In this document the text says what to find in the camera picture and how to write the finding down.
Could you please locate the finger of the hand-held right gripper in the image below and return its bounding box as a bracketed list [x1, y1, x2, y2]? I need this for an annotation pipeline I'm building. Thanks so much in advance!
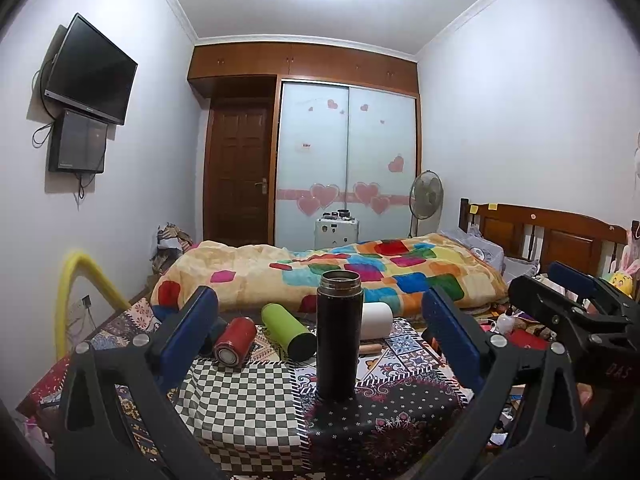
[547, 261, 640, 311]
[507, 274, 601, 348]

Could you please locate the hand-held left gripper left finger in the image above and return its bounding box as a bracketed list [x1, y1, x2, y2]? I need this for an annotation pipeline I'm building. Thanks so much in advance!
[52, 285, 221, 480]

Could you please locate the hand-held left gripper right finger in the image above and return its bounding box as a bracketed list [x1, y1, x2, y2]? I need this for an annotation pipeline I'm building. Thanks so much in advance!
[421, 287, 590, 480]

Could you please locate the dark grey cup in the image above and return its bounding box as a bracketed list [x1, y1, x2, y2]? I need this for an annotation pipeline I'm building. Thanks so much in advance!
[200, 316, 230, 356]

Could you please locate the red thermos cup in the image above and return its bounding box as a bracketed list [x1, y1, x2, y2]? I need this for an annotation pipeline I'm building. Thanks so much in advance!
[213, 316, 258, 370]

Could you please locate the white cup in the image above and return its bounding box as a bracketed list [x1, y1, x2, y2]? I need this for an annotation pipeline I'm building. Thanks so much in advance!
[360, 302, 396, 342]

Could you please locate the green thermos cup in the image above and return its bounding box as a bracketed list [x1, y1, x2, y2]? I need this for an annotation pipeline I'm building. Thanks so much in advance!
[260, 303, 318, 363]

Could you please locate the black thermos cup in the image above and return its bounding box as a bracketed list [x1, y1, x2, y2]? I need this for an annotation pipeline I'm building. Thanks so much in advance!
[316, 269, 362, 402]

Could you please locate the small white bottle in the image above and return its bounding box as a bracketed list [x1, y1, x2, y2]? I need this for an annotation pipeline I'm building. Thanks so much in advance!
[494, 309, 517, 337]

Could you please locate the wooden bed headboard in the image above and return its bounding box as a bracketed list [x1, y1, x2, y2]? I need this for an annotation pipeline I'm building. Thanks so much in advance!
[459, 198, 629, 281]

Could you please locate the yellow plush toy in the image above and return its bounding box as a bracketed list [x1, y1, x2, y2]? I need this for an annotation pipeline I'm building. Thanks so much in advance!
[601, 247, 640, 302]

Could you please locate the grey pillow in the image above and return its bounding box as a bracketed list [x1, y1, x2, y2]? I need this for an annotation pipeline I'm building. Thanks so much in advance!
[439, 227, 507, 275]

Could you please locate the pile of bags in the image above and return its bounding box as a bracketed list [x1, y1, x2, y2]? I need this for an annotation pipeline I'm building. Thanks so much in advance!
[151, 222, 195, 274]

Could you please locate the patchwork patterned tablecloth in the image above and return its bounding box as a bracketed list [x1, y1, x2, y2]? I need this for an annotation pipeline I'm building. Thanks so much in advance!
[15, 297, 507, 480]

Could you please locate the yellow foam tube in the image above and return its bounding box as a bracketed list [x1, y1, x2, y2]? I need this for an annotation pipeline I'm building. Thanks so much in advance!
[55, 249, 132, 361]

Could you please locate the standing fan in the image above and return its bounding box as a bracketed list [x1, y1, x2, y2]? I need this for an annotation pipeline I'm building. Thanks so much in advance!
[407, 170, 445, 239]

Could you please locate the colourful patch blanket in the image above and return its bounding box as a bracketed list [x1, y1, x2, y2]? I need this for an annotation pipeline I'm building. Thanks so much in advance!
[150, 238, 509, 319]

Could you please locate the brown wooden door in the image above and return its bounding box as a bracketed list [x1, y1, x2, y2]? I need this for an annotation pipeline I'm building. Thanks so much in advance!
[203, 100, 275, 247]

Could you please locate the wooden wardrobe with sliding doors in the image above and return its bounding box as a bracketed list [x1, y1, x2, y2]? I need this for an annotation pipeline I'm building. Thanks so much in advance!
[187, 42, 422, 251]

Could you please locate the small wall-mounted monitor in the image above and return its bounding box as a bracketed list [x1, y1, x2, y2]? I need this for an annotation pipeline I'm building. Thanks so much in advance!
[47, 109, 109, 175]

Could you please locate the black television cable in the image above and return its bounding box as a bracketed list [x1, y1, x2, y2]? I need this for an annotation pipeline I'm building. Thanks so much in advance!
[31, 57, 57, 149]

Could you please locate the wall-mounted black television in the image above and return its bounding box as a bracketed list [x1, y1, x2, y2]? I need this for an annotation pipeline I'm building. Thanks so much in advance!
[42, 12, 139, 126]

